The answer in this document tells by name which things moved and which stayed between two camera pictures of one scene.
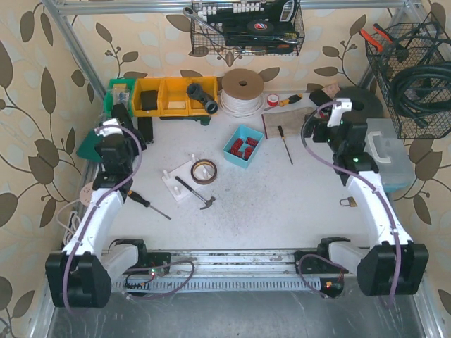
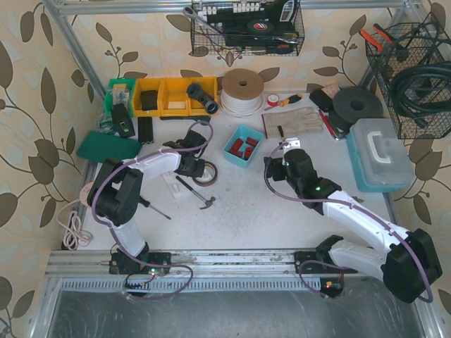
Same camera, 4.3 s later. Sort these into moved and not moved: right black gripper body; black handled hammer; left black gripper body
Moved: right black gripper body; left black gripper body
Not moved: black handled hammer
